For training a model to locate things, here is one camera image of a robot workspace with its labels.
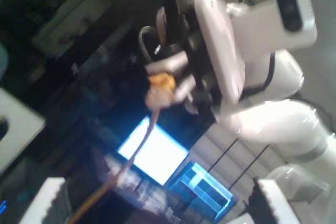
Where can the white board with hole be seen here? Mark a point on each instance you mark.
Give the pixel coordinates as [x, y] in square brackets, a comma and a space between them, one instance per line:
[23, 134]

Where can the bright rectangular screen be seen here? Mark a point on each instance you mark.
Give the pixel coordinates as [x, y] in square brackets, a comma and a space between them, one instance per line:
[157, 153]

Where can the clear plastic box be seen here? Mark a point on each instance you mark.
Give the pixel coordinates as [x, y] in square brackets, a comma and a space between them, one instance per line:
[199, 187]

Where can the gripper camera bar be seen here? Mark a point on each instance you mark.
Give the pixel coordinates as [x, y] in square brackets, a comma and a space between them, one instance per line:
[302, 11]

